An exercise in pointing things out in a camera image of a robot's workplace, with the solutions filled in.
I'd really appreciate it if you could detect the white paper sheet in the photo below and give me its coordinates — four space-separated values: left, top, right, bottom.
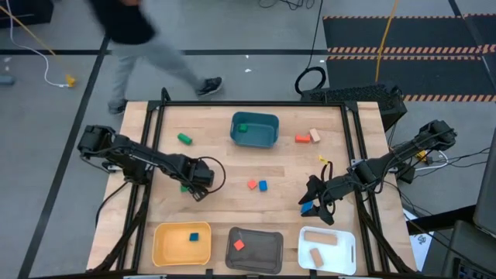
402 208 432 261

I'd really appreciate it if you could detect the long natural wood block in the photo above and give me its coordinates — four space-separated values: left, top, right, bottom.
304 230 339 246

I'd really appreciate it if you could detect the yellow plastic bin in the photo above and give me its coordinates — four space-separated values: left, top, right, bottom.
151 221 213 268

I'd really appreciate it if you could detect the person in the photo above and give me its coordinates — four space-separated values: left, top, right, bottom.
87 0 225 116

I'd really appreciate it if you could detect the black coiled floor cable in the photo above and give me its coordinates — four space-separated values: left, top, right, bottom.
294 0 328 96

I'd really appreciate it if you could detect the black box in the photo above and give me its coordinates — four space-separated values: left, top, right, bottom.
0 0 54 29

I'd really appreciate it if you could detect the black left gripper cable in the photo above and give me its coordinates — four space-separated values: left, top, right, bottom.
197 156 227 194

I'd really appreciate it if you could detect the grey monitor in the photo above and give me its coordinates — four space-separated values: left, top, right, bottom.
473 127 496 238

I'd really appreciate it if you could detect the black aluminium table frame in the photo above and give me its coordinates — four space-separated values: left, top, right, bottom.
91 87 418 277

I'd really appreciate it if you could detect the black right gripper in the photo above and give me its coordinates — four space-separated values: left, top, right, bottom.
298 174 357 227

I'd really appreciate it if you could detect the grey translucent plastic bin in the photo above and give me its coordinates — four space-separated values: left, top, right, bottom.
225 226 284 275

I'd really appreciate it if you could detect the white plastic bin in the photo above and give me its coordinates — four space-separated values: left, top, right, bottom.
297 226 357 276

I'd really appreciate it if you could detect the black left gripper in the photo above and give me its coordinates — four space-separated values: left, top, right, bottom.
184 157 216 203

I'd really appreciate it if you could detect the black hazard-striped floor mat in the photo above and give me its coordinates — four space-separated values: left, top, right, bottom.
322 13 496 103

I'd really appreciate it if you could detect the yellow floor cable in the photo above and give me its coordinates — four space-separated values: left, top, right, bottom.
374 0 401 84

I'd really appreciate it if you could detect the teal plastic bin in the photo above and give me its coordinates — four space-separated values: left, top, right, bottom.
229 111 281 149

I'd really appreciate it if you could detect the yellow extension cable with plug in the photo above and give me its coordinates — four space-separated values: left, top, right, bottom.
0 4 78 88

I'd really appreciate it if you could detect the white floor cable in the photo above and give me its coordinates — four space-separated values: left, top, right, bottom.
5 0 69 88

